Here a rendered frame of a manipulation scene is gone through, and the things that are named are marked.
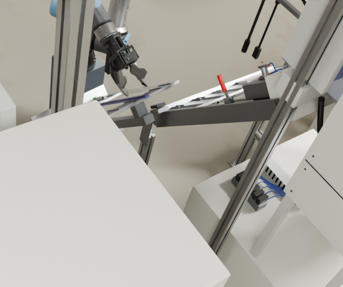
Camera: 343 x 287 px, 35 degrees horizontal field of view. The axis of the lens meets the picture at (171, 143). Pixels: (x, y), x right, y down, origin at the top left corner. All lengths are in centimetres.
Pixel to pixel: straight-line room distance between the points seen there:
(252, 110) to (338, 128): 32
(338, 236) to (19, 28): 256
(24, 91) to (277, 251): 178
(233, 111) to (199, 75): 177
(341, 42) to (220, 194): 95
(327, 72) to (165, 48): 231
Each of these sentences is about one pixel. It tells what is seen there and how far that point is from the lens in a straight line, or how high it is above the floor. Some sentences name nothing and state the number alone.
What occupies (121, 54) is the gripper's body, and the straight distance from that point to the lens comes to 191.
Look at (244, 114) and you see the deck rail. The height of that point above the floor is 111.
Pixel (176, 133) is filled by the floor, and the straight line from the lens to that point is 315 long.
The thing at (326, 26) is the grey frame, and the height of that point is 157.
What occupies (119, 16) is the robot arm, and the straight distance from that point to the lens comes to 241.
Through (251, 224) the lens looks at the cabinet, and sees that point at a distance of 212.
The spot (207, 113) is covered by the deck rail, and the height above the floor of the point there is 98.
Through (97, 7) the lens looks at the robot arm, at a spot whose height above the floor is 114.
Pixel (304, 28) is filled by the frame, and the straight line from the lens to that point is 147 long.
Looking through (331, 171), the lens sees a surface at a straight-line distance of 158.
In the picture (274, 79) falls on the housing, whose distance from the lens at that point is 164.
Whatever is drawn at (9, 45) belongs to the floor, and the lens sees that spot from 353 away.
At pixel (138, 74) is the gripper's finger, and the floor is 97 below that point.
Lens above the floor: 229
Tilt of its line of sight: 48 degrees down
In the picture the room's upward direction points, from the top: 18 degrees clockwise
